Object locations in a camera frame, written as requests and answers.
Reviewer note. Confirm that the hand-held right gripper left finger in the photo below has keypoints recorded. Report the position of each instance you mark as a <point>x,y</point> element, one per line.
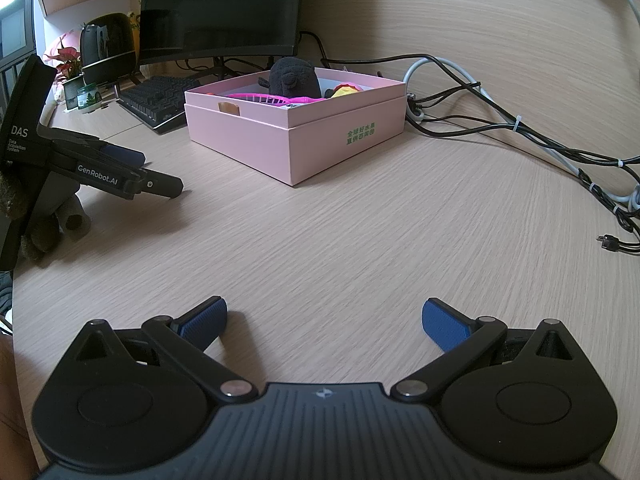
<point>202,320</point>

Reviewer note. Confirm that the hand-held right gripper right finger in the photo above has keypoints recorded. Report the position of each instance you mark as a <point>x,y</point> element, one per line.
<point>442,322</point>

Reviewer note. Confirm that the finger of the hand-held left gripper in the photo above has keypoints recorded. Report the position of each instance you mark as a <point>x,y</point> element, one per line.
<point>162,186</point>
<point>125,154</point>

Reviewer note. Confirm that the pink toy basket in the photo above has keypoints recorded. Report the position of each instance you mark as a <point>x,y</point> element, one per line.
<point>265,97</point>

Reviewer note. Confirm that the pink cardboard box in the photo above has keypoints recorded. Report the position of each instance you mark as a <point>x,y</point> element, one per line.
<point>310,150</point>

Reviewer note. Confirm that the black plush toy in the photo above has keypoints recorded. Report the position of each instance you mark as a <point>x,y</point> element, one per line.
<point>295,77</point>

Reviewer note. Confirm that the yellow and red toy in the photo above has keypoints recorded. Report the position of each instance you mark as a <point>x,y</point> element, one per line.
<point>345,90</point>

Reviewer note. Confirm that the wooden desktop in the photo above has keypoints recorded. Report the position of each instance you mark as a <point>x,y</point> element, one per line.
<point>350,240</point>

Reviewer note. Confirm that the black keyboard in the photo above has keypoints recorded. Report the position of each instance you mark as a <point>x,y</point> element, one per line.
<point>155,97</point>

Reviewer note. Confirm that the green and white jar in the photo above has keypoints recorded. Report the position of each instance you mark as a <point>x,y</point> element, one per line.
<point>90,97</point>

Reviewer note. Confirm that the red leaf potted plant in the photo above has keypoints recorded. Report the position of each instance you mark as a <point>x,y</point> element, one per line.
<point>67,57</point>

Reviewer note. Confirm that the beige tube-shaped thing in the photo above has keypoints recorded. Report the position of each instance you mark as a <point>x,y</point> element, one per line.
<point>75,220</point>

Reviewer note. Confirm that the black round speaker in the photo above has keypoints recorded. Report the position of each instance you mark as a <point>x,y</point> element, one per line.
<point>107,45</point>

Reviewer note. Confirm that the black computer monitor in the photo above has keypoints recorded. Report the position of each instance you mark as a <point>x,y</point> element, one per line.
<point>220,10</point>

